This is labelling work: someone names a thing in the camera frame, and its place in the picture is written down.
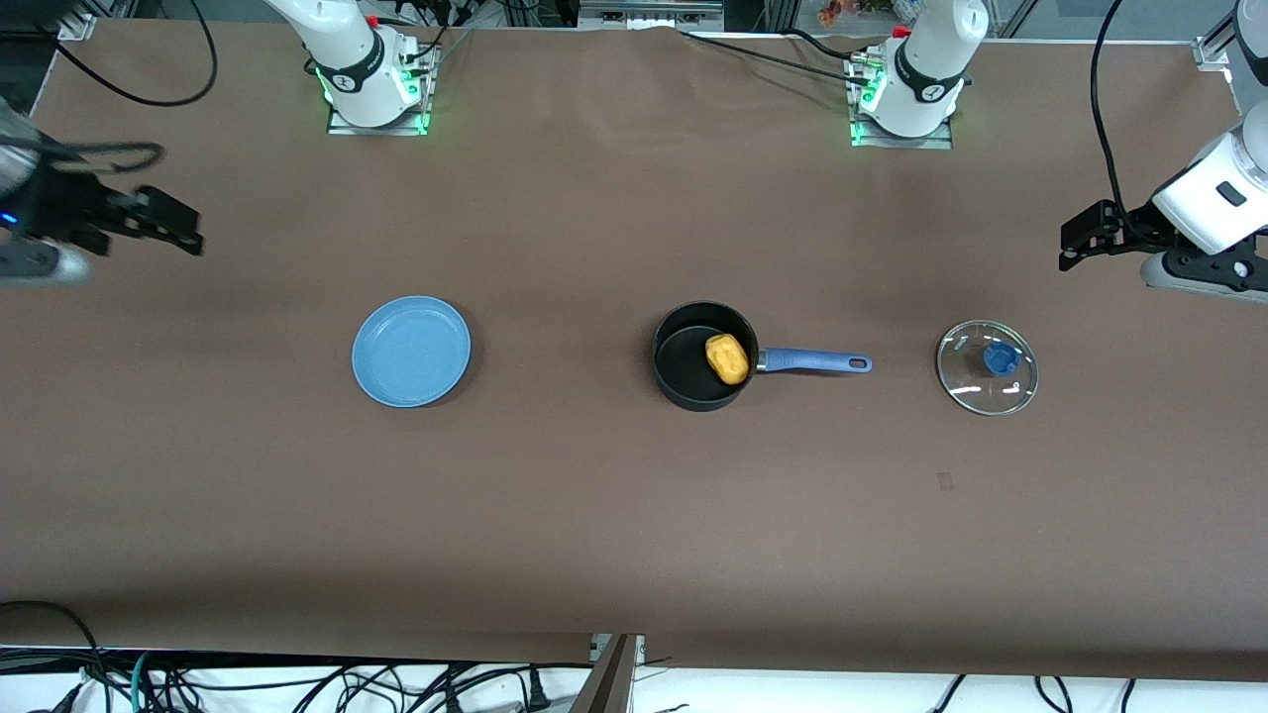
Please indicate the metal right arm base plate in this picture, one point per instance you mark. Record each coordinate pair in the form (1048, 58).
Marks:
(421, 99)

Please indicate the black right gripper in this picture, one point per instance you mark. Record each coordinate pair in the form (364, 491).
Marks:
(61, 211)

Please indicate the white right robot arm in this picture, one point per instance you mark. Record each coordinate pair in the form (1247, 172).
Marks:
(347, 50)

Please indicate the metal corner bracket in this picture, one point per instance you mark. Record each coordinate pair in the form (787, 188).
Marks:
(77, 28)
(1214, 51)

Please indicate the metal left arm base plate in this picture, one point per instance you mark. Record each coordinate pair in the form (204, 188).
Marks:
(872, 134)

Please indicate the aluminium frame rail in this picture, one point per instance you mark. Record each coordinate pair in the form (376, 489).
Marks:
(649, 15)

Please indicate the aluminium profile bar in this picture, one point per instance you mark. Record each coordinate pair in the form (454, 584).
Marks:
(614, 683)

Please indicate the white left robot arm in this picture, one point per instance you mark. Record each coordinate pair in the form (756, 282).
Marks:
(931, 59)

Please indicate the brown table cover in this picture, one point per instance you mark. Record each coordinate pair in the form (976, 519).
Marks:
(594, 515)

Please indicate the black power plug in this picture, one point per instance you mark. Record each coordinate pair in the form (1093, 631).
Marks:
(537, 693)

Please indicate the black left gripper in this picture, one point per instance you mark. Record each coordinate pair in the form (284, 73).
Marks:
(1139, 224)

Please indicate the yellow potato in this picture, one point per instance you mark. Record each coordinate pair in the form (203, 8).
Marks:
(726, 359)

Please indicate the glass lid blue knob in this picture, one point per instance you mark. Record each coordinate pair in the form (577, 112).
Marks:
(1001, 358)

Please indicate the orange object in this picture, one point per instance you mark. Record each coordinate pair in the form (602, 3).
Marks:
(837, 10)

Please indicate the blue plate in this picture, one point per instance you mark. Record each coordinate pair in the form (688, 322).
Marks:
(411, 352)

